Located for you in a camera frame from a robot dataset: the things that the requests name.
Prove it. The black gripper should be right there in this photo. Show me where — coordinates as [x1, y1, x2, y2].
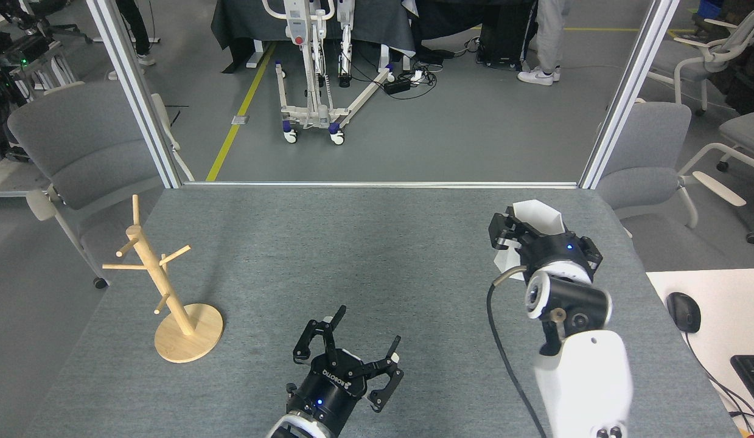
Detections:
[489, 207, 602, 283]
[285, 305, 405, 436]

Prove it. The white faceted cup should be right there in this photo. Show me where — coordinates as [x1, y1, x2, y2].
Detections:
[494, 200, 564, 282]

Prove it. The wooden cup rack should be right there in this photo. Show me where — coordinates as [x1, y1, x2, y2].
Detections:
[102, 195, 224, 364]

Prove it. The grey fabric chair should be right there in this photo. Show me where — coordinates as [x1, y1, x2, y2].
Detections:
[596, 97, 747, 238]
[7, 81, 195, 290]

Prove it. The black computer mouse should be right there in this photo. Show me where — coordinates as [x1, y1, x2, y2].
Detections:
[666, 292, 702, 334]

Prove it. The white side table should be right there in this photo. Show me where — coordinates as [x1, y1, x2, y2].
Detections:
[646, 268, 754, 438]

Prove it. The person in white shoes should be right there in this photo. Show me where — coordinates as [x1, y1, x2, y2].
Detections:
[517, 0, 567, 86]

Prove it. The black cabinet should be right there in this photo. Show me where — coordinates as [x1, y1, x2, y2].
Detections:
[477, 3, 539, 71]

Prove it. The grey office chair on castors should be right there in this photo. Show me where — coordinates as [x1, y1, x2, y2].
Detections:
[678, 109, 754, 244]

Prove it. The black keyboard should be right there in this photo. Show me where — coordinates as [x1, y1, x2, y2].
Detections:
[730, 355, 754, 414]

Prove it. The white stand on wheels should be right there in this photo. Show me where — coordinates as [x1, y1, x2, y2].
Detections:
[262, 0, 394, 145]

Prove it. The table with dark cloth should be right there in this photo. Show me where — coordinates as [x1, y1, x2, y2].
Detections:
[211, 0, 417, 74]

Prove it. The person in dark trousers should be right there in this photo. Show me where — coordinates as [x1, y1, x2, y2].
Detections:
[108, 0, 156, 81]

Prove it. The black device with green light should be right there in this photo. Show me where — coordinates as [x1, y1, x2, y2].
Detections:
[0, 35, 52, 68]

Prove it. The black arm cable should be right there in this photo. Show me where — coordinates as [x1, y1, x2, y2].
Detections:
[487, 265, 548, 438]

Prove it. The silver frame post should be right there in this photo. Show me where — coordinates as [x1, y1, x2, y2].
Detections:
[86, 0, 183, 189]
[579, 0, 680, 189]

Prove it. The black mouse cable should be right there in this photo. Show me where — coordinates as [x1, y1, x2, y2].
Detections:
[684, 332, 754, 420]

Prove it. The silver table edge rail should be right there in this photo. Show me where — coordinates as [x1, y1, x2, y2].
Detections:
[182, 181, 581, 189]

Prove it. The white frame office chair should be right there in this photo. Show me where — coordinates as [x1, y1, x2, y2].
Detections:
[648, 5, 754, 116]

